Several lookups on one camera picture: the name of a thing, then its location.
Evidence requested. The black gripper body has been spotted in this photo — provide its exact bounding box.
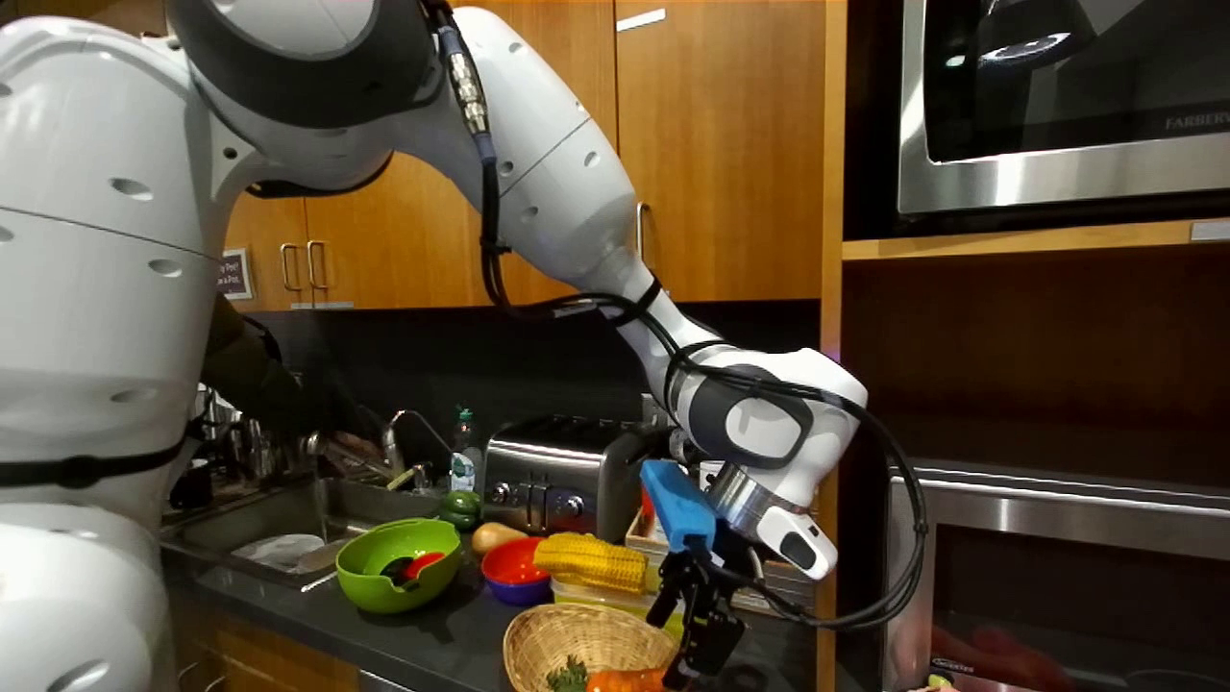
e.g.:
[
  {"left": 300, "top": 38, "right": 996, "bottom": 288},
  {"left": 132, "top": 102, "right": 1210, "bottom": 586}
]
[{"left": 665, "top": 533, "right": 758, "bottom": 641}]

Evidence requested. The orange carrot with green top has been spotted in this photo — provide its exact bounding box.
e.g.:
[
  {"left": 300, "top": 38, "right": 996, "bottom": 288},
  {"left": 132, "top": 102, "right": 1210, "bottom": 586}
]
[{"left": 546, "top": 656, "right": 665, "bottom": 692}]

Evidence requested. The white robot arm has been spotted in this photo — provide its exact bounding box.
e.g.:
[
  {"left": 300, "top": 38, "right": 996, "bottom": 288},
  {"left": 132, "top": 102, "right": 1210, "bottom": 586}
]
[{"left": 0, "top": 0, "right": 868, "bottom": 692}]

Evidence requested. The red bowl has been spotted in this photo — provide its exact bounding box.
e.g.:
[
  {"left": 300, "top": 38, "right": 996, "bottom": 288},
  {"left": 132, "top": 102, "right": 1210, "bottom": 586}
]
[{"left": 482, "top": 539, "right": 551, "bottom": 606}]

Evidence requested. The green mixing bowl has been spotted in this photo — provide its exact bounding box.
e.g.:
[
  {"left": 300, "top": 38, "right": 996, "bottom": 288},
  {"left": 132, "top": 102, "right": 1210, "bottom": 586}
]
[{"left": 336, "top": 518, "right": 460, "bottom": 616}]

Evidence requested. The clear plastic container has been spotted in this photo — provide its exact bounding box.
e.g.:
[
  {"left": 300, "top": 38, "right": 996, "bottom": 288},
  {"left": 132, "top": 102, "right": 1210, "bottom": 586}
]
[{"left": 551, "top": 575, "right": 683, "bottom": 641}]

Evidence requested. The yellow knitted cloth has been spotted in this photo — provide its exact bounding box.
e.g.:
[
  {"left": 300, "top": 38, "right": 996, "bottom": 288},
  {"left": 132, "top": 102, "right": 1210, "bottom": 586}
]
[{"left": 533, "top": 533, "right": 649, "bottom": 592}]

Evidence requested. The woven wicker basket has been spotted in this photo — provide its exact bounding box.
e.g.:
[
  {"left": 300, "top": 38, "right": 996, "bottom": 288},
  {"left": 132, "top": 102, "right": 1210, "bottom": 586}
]
[{"left": 504, "top": 603, "right": 676, "bottom": 692}]

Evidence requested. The silver toaster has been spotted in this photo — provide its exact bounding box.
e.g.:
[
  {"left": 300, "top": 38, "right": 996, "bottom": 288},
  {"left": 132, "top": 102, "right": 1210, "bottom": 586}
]
[{"left": 485, "top": 414, "right": 642, "bottom": 539}]

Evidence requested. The dish soap bottle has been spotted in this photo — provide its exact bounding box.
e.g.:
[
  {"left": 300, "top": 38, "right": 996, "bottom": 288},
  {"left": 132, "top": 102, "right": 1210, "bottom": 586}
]
[{"left": 451, "top": 407, "right": 485, "bottom": 491}]

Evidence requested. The lower stainless oven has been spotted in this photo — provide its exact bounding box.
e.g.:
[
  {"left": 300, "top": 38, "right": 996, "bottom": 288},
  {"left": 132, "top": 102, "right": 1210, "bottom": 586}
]
[{"left": 881, "top": 460, "right": 1230, "bottom": 692}]

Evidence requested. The chrome sink faucet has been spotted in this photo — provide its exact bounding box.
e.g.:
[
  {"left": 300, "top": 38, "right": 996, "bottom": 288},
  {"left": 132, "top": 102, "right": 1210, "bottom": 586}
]
[{"left": 336, "top": 407, "right": 437, "bottom": 497}]

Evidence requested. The white plate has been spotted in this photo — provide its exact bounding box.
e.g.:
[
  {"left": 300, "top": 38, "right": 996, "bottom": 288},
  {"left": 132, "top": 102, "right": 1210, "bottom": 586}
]
[{"left": 238, "top": 533, "right": 326, "bottom": 573}]

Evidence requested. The steel kitchen sink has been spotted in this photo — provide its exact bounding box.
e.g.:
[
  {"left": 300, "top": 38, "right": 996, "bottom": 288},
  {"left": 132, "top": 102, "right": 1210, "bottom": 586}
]
[{"left": 166, "top": 482, "right": 437, "bottom": 580}]

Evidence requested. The person in dark jacket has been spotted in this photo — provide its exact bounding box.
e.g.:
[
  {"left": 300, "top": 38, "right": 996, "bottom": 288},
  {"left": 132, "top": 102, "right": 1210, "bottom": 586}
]
[{"left": 200, "top": 297, "right": 377, "bottom": 438}]

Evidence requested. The upper stainless microwave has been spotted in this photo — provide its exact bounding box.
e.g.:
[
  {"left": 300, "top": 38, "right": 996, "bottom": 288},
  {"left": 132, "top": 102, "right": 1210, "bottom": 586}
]
[{"left": 895, "top": 0, "right": 1230, "bottom": 215}]

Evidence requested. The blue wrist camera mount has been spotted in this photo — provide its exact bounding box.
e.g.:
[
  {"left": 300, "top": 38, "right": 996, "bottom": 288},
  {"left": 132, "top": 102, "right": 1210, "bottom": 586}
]
[{"left": 637, "top": 460, "right": 717, "bottom": 554}]

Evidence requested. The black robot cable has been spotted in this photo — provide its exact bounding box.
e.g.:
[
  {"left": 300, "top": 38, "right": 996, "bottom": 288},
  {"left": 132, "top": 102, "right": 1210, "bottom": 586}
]
[{"left": 434, "top": 0, "right": 929, "bottom": 633}]

